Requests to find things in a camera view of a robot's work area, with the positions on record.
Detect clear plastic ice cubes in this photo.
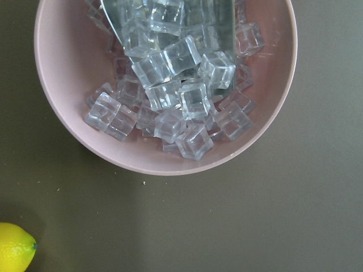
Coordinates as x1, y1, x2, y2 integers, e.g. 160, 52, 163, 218
84, 1, 264, 160

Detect metal ice scoop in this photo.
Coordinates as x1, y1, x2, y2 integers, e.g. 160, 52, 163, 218
101, 1, 235, 100

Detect pink bowl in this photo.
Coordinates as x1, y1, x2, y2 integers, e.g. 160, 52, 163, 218
34, 1, 298, 176

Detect yellow lemon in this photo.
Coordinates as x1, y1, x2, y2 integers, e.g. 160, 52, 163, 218
1, 222, 38, 271

